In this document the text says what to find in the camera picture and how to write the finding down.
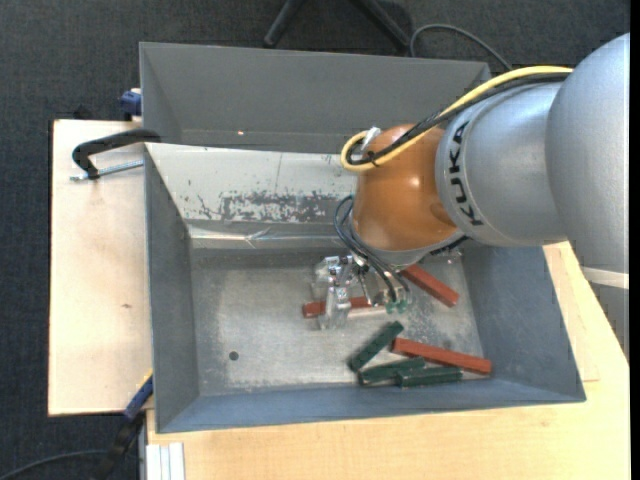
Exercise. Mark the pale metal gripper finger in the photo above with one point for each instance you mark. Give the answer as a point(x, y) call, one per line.
point(322, 293)
point(341, 313)

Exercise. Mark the pale wood board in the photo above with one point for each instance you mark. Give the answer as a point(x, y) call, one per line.
point(100, 278)

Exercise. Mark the red-brown flat block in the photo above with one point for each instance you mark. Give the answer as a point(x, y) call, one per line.
point(314, 309)
point(434, 285)
point(442, 356)

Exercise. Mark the grey metal bin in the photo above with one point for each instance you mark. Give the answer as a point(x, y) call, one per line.
point(270, 318)

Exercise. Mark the dark green flat block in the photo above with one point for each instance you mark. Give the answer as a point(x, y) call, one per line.
point(385, 371)
point(376, 345)
point(430, 377)

